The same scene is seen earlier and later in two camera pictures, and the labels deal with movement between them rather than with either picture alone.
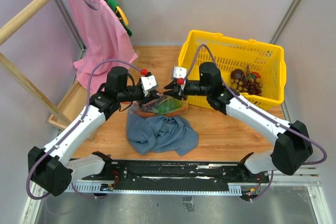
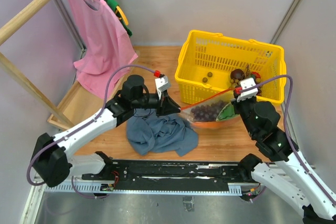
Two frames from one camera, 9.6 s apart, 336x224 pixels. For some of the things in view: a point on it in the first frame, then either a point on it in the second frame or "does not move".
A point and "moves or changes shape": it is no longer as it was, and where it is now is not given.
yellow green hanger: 108,0 does not move
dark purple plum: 237,74 does not move
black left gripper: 151,96 -> 166,106
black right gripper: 175,91 -> 235,103
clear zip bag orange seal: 164,106 moves or changes shape
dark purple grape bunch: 149,107 moves or changes shape
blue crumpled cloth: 149,134 does not move
